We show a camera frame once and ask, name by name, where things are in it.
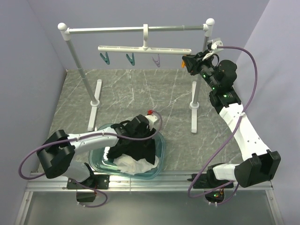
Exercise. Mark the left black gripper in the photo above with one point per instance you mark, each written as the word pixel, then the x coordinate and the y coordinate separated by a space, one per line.
pixel 146 141

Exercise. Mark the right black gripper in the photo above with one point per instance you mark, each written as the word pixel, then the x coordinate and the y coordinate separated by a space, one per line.
pixel 193 62

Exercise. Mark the orange clothespin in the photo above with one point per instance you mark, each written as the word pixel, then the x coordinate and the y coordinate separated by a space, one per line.
pixel 182 63

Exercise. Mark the black underwear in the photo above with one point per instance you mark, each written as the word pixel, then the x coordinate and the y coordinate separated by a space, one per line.
pixel 135 149

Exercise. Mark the white plastic clip hanger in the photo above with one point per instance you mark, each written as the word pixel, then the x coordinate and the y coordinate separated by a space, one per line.
pixel 145 48

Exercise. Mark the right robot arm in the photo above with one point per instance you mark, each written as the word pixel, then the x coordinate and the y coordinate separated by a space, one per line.
pixel 259 162

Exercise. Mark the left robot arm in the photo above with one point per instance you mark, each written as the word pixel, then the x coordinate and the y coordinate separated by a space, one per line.
pixel 133 138

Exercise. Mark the purple clothespin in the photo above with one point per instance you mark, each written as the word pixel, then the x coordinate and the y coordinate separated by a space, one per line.
pixel 157 60

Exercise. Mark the white cloth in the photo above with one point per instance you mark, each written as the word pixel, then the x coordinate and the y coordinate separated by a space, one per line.
pixel 126 164

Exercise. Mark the translucent teal plastic basin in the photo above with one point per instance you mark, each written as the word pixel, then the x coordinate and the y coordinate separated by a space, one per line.
pixel 99 162

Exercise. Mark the teal clothespin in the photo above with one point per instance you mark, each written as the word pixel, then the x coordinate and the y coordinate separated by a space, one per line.
pixel 105 58
pixel 131 58

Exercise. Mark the teal clothespin far left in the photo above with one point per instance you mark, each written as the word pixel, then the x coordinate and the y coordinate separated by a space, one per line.
pixel 105 58

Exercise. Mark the white metal drying rack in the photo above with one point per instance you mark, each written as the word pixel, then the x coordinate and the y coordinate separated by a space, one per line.
pixel 66 33

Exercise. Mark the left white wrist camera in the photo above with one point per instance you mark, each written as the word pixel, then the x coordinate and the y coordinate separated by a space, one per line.
pixel 152 118

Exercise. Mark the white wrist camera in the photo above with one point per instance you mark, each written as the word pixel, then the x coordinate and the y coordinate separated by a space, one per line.
pixel 152 118
pixel 214 47

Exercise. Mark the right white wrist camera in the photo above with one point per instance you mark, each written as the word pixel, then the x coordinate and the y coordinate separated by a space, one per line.
pixel 214 47

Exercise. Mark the aluminium mounting rail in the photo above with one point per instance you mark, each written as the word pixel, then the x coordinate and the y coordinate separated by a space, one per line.
pixel 165 181

